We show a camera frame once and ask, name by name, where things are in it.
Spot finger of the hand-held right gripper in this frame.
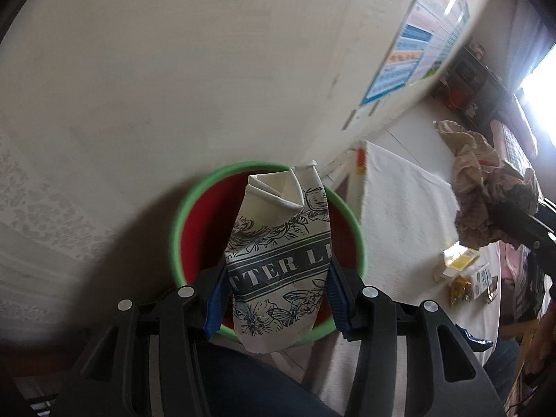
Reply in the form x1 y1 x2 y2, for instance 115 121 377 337
489 197 556 250

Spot person's right leg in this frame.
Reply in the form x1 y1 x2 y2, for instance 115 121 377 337
482 336 522 404

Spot pale curtain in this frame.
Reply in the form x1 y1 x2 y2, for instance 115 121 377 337
499 0 556 92

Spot person's leg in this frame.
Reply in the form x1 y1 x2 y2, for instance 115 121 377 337
191 343 344 417
482 336 522 404

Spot dark metal shelf unit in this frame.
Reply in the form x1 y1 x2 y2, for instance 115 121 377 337
443 43 517 126

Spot dark blue wrapper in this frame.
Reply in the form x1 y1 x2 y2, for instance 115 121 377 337
459 328 494 353

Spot yellow wrapper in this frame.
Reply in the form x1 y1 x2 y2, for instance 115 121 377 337
432 245 481 282

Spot pale grid wall poster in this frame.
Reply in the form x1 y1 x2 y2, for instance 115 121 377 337
410 0 465 83

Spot letter chart wall poster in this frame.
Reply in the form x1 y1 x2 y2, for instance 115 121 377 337
358 0 452 107

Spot purple pillow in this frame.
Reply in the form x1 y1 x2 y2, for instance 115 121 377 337
491 91 539 157

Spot person's left leg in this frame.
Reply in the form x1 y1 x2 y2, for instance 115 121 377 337
191 343 344 417

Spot pink bed sheet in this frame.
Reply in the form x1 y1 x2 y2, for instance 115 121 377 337
499 243 535 309

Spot red bin with green rim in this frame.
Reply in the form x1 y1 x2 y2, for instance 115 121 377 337
170 162 368 343

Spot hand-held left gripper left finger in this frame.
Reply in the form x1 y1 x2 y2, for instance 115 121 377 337
50 265 231 417

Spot wooden chair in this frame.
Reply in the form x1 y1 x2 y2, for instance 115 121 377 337
523 304 556 387

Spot patchwork quilt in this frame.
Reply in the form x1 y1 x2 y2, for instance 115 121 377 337
499 126 539 177

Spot bright window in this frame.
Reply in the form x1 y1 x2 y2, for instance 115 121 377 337
519 39 556 148

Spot small yellow packets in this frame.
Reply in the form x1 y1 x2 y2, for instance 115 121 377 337
449 267 500 307

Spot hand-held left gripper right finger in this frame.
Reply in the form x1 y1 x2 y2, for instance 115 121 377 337
326 252 509 417

